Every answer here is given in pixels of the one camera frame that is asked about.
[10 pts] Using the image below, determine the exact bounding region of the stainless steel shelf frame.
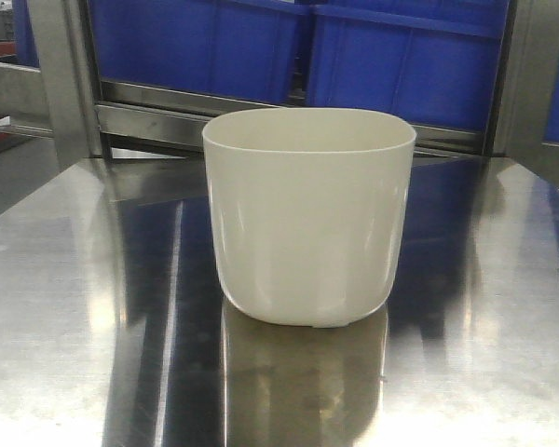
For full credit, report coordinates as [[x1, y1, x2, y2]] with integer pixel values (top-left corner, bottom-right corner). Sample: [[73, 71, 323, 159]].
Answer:
[[0, 0, 559, 191]]

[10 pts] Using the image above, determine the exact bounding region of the white plastic bin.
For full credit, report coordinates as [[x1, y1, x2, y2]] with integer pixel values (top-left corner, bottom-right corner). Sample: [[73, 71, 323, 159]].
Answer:
[[202, 108, 416, 328]]

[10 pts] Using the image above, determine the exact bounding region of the blue plastic crate left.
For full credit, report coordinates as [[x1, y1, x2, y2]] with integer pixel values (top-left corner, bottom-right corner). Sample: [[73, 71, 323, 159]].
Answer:
[[89, 1, 310, 103]]

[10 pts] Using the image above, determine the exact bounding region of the blue plastic crate right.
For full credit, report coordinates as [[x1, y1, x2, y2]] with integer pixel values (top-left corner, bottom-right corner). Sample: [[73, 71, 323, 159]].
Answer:
[[306, 1, 509, 131]]

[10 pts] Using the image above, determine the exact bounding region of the blue plastic crate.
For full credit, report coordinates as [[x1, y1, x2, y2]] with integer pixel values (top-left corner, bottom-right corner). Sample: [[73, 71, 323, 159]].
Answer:
[[306, 1, 509, 131], [89, 1, 310, 103]]

